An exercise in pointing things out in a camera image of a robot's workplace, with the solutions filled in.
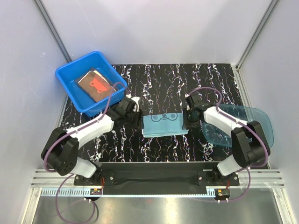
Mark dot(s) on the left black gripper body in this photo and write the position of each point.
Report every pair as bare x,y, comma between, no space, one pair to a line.
133,121

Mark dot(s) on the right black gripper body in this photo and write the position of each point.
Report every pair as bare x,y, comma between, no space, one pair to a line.
189,121

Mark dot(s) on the blue striped towel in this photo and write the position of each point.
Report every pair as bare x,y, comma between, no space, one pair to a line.
162,125

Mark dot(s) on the brown towel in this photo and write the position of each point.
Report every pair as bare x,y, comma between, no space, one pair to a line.
96,85

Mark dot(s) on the dark grey-blue towel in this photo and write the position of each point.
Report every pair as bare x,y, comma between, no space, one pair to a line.
77,82

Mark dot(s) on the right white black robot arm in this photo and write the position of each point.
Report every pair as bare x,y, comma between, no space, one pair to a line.
249,144

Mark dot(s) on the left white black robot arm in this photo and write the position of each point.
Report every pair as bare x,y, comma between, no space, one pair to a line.
61,149

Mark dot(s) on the translucent teal plastic basket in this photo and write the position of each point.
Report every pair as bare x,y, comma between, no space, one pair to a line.
216,136

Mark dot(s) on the blue plastic bin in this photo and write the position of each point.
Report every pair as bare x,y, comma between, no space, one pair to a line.
81,100

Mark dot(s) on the right small connector board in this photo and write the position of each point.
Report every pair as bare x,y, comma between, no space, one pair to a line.
223,192

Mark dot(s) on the small connector board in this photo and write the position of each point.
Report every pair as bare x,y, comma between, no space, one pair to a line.
96,191
223,192

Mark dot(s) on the left small connector board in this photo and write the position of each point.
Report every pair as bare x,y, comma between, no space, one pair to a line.
96,191

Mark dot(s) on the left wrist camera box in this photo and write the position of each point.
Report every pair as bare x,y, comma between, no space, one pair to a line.
135,101

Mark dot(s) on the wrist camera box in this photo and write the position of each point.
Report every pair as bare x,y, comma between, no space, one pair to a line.
135,101
194,100

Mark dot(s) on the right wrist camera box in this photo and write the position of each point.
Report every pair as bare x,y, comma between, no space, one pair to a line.
194,100

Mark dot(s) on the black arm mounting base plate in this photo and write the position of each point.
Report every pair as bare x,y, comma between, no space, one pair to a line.
198,173

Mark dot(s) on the aluminium front rail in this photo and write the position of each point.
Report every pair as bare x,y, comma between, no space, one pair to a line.
52,184

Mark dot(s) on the right aluminium frame post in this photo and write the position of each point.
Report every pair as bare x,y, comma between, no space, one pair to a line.
262,24

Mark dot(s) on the aluminium frame post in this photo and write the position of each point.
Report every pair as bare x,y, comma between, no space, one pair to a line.
52,29
262,24

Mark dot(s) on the left aluminium frame post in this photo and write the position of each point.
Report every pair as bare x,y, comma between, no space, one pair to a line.
52,29

